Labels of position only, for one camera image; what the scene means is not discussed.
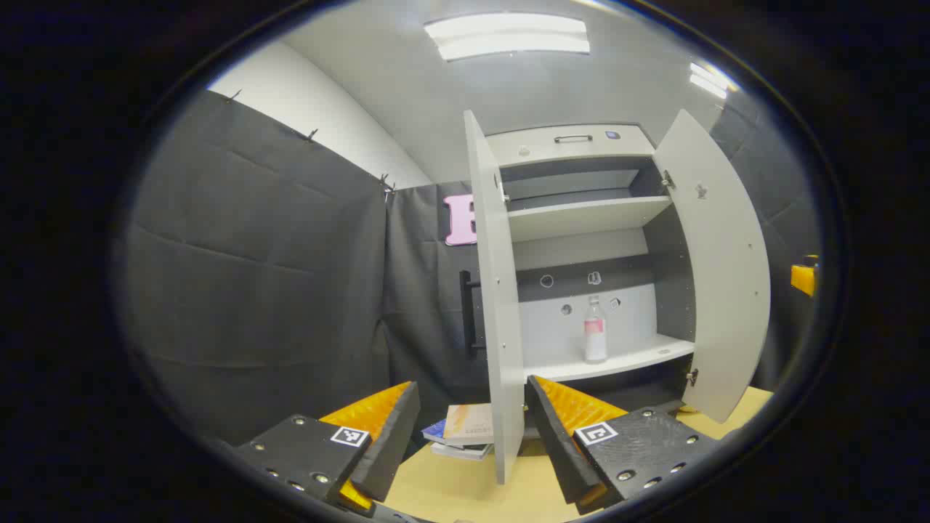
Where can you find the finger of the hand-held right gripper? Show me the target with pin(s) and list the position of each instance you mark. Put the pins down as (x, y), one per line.
(803, 277)

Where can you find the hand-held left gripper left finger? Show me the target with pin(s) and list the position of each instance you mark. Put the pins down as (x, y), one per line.
(392, 450)

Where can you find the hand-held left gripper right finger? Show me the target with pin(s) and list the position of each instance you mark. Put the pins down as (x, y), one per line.
(556, 443)

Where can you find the grey cabinet door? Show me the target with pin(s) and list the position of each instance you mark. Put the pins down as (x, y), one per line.
(501, 327)
(719, 276)

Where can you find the clear plastic bottle pink label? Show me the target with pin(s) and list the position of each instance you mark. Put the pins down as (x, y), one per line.
(596, 341)

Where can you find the grey cabinet with shelves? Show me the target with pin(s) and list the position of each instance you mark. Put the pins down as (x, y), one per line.
(581, 218)

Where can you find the blue cover book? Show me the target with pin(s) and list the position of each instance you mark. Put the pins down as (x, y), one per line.
(434, 431)

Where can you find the white book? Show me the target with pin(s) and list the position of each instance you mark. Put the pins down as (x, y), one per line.
(461, 451)

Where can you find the beige cover book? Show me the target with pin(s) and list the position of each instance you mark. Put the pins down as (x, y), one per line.
(471, 423)

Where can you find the black backdrop cloth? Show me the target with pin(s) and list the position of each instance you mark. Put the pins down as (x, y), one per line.
(254, 290)

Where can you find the small ceiling light panel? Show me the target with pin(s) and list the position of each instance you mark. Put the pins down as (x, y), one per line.
(708, 80)

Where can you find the large ceiling light panel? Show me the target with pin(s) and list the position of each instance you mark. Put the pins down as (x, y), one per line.
(508, 36)

